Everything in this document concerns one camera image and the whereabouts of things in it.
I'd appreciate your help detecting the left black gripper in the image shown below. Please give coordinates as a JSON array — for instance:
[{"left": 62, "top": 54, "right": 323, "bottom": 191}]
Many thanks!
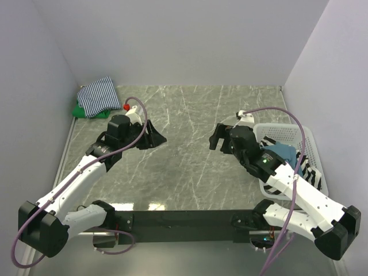
[{"left": 120, "top": 119, "right": 167, "bottom": 151}]

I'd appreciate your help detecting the teal blue tank top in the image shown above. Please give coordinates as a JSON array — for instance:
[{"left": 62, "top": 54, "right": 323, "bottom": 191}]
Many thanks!
[{"left": 260, "top": 141, "right": 300, "bottom": 169}]

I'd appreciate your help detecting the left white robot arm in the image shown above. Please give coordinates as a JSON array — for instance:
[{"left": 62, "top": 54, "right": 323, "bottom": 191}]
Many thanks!
[{"left": 18, "top": 115, "right": 167, "bottom": 258}]

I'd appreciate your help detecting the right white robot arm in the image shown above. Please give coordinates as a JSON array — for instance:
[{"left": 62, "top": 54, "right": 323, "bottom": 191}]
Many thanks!
[{"left": 209, "top": 123, "right": 361, "bottom": 260}]

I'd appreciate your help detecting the blue white striped folded top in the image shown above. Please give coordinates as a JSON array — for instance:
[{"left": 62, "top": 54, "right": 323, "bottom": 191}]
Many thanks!
[{"left": 77, "top": 76, "right": 122, "bottom": 118}]

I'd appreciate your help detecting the green folded top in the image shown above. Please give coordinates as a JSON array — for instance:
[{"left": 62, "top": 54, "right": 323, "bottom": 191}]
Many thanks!
[{"left": 71, "top": 100, "right": 111, "bottom": 119}]

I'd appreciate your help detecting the white plastic laundry basket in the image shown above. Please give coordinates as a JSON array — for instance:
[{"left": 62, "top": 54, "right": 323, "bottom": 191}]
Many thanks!
[{"left": 254, "top": 123, "right": 329, "bottom": 201}]

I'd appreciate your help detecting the black base crossbar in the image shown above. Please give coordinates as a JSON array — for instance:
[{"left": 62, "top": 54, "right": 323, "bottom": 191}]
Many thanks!
[{"left": 116, "top": 210, "right": 260, "bottom": 243}]

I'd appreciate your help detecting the black white striped top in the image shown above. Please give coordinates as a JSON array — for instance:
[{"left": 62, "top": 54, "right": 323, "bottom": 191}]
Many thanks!
[{"left": 260, "top": 136, "right": 323, "bottom": 190}]

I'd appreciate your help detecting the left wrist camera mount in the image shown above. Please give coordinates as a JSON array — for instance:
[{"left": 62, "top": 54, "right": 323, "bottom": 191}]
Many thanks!
[{"left": 125, "top": 105, "right": 143, "bottom": 125}]

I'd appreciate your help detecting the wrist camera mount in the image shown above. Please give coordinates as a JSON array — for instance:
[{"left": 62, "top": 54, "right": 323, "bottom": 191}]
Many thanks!
[
  {"left": 125, "top": 105, "right": 143, "bottom": 125},
  {"left": 234, "top": 110, "right": 255, "bottom": 128}
]

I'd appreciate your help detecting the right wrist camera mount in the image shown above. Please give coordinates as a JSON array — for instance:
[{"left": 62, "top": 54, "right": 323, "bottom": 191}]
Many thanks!
[{"left": 234, "top": 110, "right": 255, "bottom": 128}]

